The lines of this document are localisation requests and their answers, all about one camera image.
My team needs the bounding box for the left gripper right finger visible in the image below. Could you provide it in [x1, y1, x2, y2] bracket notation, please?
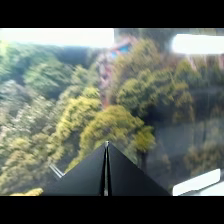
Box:
[107, 141, 172, 197]

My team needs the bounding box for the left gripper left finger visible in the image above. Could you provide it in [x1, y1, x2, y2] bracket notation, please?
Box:
[42, 141, 107, 197]

